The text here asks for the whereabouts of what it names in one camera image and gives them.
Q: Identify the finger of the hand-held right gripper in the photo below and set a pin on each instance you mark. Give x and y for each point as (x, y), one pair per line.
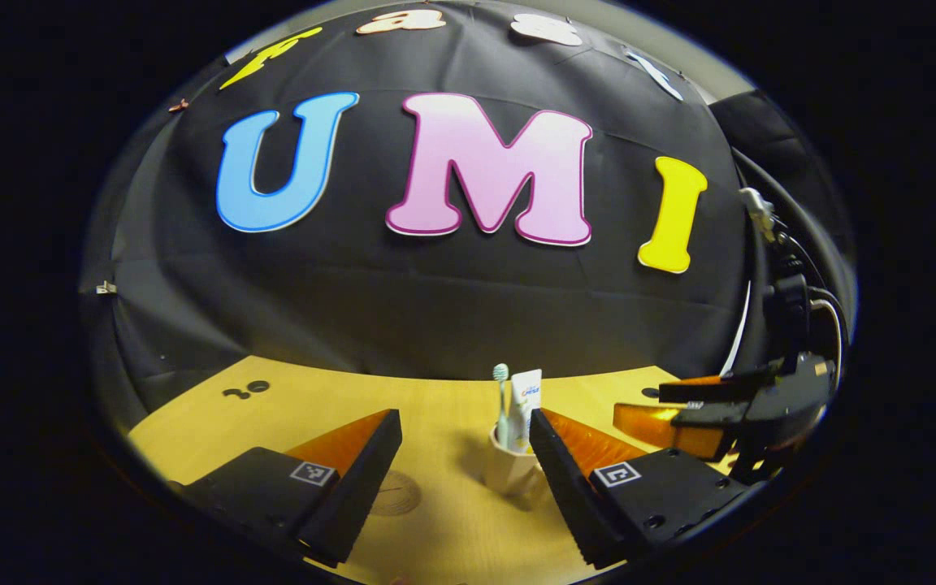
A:
(663, 431)
(712, 392)

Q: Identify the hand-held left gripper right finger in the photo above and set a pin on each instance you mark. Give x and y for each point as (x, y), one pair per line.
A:
(565, 479)

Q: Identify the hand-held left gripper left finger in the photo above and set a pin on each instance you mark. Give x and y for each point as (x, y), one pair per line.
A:
(354, 487)

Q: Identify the round brown coaster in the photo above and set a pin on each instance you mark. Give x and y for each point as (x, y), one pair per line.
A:
(399, 491)

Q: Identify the beige cup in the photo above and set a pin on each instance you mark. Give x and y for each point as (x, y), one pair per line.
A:
(509, 471)

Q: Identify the pale green toothbrush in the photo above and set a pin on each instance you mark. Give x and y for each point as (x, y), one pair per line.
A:
(501, 406)

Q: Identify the white toothpaste tube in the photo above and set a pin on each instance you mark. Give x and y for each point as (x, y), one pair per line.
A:
(526, 390)

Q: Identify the wooden desktop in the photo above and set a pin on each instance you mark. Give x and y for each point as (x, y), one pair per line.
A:
(452, 422)

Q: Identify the black backdrop cloth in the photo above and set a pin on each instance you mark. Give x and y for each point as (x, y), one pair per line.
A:
(435, 309)

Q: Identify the silver clip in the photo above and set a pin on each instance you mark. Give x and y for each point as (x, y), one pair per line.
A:
(106, 288)

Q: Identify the copper clip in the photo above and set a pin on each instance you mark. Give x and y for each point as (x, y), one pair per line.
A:
(179, 105)

